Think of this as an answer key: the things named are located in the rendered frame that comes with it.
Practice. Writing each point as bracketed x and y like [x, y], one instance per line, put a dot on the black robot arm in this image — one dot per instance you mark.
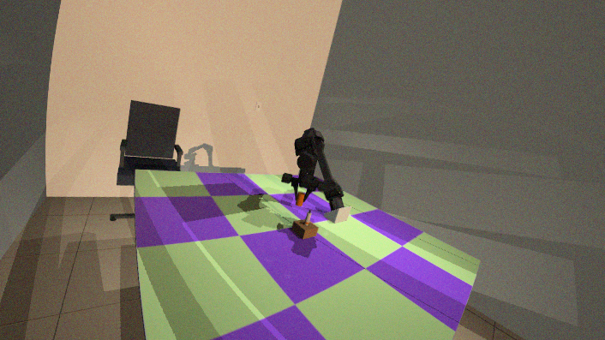
[309, 148]

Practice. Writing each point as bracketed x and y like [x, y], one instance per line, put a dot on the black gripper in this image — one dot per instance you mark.
[287, 178]

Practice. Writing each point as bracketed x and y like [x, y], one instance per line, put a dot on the orange-brown cylinder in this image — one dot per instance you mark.
[300, 198]

